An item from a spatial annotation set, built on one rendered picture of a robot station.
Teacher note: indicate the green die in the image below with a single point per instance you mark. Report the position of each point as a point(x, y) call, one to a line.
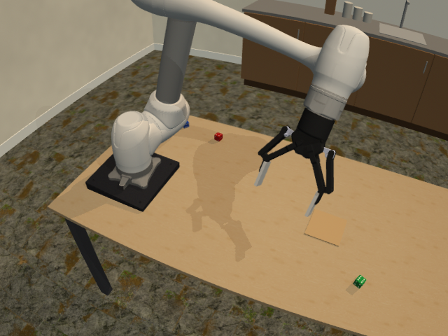
point(360, 280)

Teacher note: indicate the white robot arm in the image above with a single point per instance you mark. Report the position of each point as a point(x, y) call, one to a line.
point(337, 67)

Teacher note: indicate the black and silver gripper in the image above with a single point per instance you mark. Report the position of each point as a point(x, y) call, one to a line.
point(307, 146)

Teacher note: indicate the orange mat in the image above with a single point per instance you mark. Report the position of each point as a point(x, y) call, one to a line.
point(326, 227)

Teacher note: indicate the red die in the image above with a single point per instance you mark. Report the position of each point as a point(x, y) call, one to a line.
point(218, 136)

